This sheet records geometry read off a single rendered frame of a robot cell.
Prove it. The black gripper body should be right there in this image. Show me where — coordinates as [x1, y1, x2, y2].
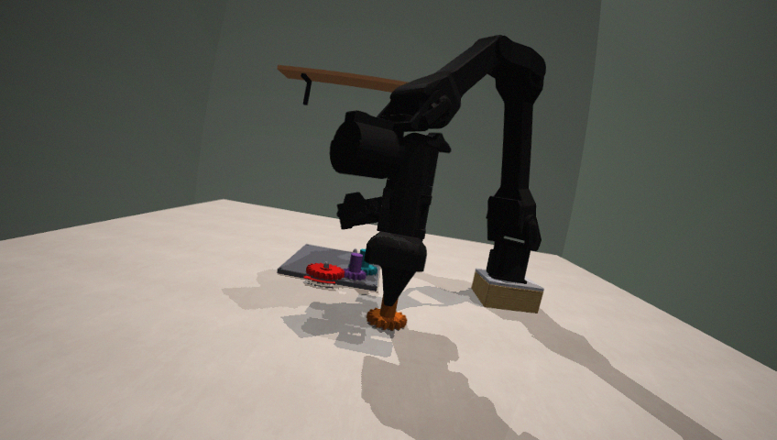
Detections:
[364, 180, 433, 272]

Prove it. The red gear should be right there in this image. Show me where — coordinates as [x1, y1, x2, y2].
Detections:
[306, 262, 345, 281]

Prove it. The teal gear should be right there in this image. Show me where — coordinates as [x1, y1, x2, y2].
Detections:
[359, 249, 378, 275]

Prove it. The orange gear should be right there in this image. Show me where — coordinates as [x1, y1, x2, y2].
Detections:
[367, 297, 407, 331]

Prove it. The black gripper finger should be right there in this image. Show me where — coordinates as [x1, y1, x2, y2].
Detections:
[380, 266, 415, 306]

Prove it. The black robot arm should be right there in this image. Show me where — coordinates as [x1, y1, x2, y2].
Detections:
[330, 35, 546, 284]

